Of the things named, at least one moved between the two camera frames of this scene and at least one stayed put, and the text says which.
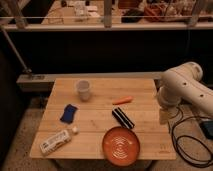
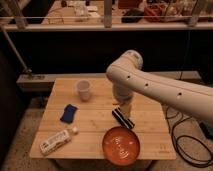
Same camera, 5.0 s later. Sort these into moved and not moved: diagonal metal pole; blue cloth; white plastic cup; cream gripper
Moved: cream gripper
Not moved: white plastic cup; blue cloth; diagonal metal pole
